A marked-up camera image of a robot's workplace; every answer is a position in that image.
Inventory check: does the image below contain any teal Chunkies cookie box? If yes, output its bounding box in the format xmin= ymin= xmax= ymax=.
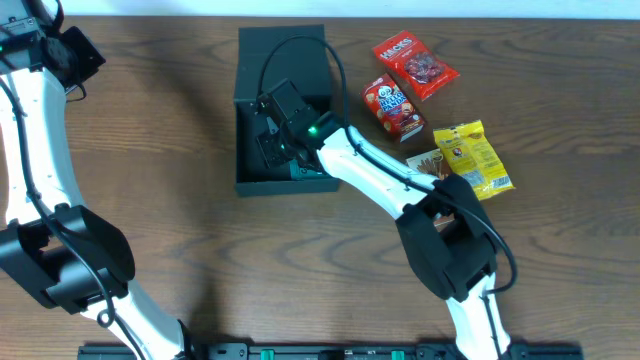
xmin=289 ymin=161 xmax=325 ymax=181

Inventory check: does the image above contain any red Hello Panda box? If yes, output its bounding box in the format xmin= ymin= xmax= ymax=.
xmin=362 ymin=74 xmax=425 ymax=142

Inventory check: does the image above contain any yellow snack bag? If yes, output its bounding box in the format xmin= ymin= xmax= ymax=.
xmin=433 ymin=120 xmax=515 ymax=200

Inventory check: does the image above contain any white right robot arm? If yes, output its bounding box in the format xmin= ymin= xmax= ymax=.
xmin=254 ymin=108 xmax=511 ymax=359

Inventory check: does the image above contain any brown Pocky box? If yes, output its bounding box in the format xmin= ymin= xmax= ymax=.
xmin=406 ymin=148 xmax=454 ymax=231

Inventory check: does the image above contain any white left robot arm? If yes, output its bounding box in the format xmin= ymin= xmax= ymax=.
xmin=1 ymin=0 xmax=198 ymax=359

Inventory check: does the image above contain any black storage box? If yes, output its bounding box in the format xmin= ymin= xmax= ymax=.
xmin=233 ymin=25 xmax=340 ymax=197

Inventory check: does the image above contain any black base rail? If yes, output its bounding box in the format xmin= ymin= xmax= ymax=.
xmin=77 ymin=342 xmax=585 ymax=360

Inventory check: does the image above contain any red Hacks candy bag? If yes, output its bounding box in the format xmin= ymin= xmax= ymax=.
xmin=373 ymin=30 xmax=460 ymax=100

